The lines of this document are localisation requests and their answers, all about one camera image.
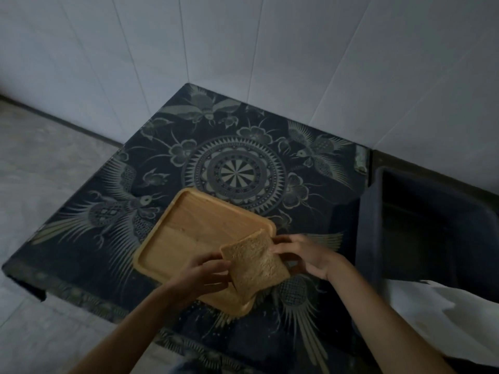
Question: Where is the white paper bread bag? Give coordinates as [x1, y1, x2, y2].
[384, 278, 499, 367]

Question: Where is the person's left forearm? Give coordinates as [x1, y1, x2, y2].
[68, 288, 190, 374]

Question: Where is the grey plastic tub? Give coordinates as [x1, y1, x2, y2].
[354, 166, 499, 370]

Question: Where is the dark patterned tablecloth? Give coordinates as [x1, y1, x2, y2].
[2, 83, 371, 374]

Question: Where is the person's left hand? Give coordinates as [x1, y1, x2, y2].
[165, 252, 232, 311]

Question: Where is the brown bread slice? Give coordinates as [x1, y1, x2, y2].
[220, 229, 292, 306]

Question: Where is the wooden tray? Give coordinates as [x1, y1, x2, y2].
[133, 186, 278, 318]

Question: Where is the person's right hand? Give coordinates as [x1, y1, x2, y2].
[271, 234, 350, 282]

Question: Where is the person's right forearm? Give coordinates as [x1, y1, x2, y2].
[327, 256, 457, 374]

